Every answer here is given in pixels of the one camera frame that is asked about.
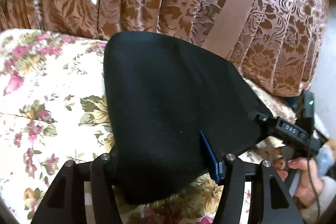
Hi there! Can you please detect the floral bed sheet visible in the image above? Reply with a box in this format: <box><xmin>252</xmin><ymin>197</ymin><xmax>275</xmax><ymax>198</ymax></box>
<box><xmin>0</xmin><ymin>29</ymin><xmax>300</xmax><ymax>224</ymax></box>

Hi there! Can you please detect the black embroidered pant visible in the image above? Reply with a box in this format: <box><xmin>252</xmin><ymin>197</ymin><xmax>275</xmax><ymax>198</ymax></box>
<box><xmin>104</xmin><ymin>31</ymin><xmax>272</xmax><ymax>205</ymax></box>

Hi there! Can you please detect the brown floral curtain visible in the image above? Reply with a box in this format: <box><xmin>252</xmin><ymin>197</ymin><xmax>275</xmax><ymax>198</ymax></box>
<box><xmin>1</xmin><ymin>0</ymin><xmax>329</xmax><ymax>97</ymax></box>

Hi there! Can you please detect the black cable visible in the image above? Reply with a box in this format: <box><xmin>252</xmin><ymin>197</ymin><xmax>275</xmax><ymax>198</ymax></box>
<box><xmin>304</xmin><ymin>105</ymin><xmax>321</xmax><ymax>219</ymax></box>

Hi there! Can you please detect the plain beige curtain tieback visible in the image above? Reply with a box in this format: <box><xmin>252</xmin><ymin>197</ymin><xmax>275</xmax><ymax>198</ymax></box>
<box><xmin>202</xmin><ymin>0</ymin><xmax>253</xmax><ymax>58</ymax></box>

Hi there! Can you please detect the person's right hand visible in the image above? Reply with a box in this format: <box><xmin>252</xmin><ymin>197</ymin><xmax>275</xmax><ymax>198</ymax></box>
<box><xmin>273</xmin><ymin>157</ymin><xmax>324</xmax><ymax>208</ymax></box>

